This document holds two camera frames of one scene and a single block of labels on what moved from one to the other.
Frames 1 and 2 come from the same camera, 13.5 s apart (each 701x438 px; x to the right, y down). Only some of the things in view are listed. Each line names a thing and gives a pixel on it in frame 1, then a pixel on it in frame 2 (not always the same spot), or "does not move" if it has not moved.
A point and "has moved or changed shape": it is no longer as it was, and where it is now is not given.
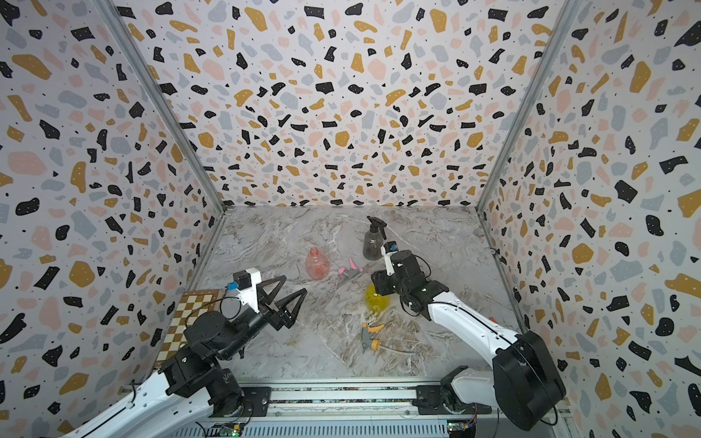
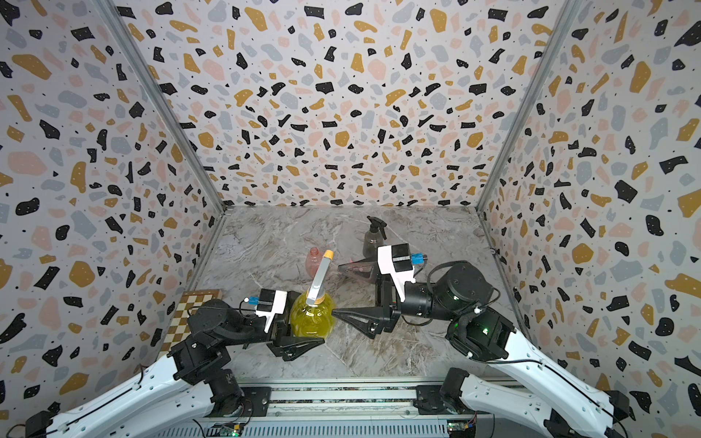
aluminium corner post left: (111, 18) does not move
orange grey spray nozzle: (367, 340) to (316, 294)
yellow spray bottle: (374, 301) has moved or changed shape
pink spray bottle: (317, 265) does not move
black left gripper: (280, 318) to (281, 336)
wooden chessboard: (192, 305) does not move
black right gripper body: (389, 285) to (391, 297)
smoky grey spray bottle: (372, 245) does not move
